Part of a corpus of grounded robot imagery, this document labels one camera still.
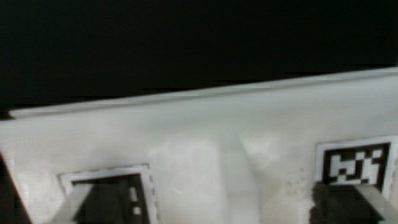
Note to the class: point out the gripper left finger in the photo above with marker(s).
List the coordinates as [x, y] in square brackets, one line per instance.
[106, 202]

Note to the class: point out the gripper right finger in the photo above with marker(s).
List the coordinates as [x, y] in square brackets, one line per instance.
[351, 204]

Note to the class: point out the white cabinet door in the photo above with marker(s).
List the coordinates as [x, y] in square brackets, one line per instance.
[225, 140]

